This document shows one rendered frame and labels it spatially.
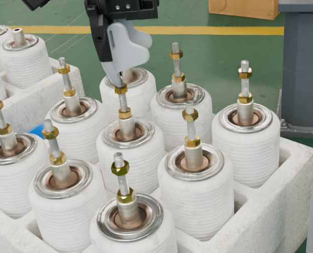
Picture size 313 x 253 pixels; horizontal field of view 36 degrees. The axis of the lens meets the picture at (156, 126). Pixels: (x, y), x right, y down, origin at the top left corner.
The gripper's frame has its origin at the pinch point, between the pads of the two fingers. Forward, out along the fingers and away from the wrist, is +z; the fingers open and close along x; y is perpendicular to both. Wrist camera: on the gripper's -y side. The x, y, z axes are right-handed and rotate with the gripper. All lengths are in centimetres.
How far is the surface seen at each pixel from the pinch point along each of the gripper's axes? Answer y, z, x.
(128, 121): 1.2, 6.7, -1.0
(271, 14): 33, 33, 98
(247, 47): 24, 35, 78
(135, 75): -0.2, 9.3, 17.3
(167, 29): -1, 34, 97
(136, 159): 2.2, 10.6, -4.5
